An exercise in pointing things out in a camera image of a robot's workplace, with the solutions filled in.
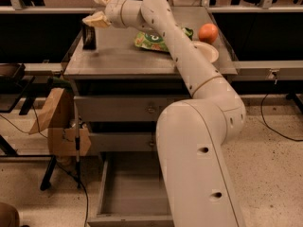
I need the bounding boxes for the grey top drawer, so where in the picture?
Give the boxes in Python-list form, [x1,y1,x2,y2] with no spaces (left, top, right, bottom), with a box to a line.
[74,95,186,122]

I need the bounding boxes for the black table frame left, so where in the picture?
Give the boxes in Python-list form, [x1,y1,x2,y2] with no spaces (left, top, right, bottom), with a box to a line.
[0,63,57,191]

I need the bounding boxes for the white paper bowl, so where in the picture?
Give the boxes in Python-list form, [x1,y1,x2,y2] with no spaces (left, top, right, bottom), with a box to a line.
[193,41,219,62]

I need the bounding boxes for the black rxbar chocolate bar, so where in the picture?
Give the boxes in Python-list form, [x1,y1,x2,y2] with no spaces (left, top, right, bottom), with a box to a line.
[82,24,97,50]

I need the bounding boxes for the black floor cable left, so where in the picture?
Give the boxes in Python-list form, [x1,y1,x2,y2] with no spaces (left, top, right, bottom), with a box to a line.
[0,106,90,227]

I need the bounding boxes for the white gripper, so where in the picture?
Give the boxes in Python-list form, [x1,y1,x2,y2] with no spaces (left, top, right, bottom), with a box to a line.
[82,0,128,28]

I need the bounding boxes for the grey drawer cabinet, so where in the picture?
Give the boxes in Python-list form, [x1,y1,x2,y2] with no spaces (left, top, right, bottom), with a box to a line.
[63,6,239,163]

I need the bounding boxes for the brown round object corner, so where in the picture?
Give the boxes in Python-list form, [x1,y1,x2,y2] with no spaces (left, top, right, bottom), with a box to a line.
[0,202,20,227]

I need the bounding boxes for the black floor cable right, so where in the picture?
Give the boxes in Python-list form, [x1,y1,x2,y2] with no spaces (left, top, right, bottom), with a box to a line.
[259,93,303,143]

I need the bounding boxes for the brown cardboard box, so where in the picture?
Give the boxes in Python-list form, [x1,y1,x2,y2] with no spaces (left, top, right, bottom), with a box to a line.
[28,88,93,157]

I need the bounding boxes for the orange fruit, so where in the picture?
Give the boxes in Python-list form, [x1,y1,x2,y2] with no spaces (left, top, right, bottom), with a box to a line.
[198,24,219,44]

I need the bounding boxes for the grey middle drawer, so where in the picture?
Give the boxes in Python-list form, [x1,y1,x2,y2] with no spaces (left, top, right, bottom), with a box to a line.
[89,132,156,152]

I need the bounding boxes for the green snack bag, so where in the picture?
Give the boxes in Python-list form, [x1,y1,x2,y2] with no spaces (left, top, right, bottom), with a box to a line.
[134,31,179,53]

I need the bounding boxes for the black floor cable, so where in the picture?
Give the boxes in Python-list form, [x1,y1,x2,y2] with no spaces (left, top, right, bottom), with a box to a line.
[0,106,90,227]
[259,93,303,143]

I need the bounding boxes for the grey open bottom drawer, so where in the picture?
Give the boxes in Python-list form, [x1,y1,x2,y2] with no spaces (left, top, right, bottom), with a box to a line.
[88,151,174,227]

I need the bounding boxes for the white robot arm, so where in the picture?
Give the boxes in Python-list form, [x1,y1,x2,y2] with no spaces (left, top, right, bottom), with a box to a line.
[83,0,246,227]

